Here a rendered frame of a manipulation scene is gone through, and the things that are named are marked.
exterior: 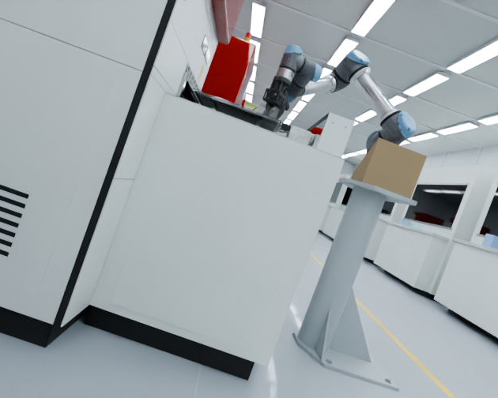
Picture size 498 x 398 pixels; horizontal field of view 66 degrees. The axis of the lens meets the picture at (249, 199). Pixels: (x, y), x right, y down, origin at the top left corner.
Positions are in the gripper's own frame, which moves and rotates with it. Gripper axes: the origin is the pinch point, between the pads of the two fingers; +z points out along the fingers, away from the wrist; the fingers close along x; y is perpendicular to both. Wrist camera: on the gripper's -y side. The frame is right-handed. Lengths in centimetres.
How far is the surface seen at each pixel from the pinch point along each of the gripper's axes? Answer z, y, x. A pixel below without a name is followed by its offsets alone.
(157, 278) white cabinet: 67, 49, 9
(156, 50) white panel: 3, 76, 2
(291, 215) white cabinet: 33, 32, 38
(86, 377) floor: 91, 74, 16
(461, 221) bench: -26, -459, 80
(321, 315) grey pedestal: 74, -32, 44
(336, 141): 3.9, 23.1, 40.3
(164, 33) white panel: -2, 76, 3
